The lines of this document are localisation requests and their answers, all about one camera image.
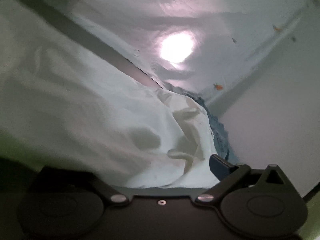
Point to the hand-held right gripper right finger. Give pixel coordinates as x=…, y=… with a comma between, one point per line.
x=217, y=167

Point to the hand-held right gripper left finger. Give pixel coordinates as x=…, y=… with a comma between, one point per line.
x=107, y=191

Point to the white garment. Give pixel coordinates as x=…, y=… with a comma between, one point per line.
x=100, y=117

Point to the light green bar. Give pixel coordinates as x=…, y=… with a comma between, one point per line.
x=313, y=220

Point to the carrot printed white sheet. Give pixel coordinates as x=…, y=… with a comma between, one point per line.
x=200, y=10

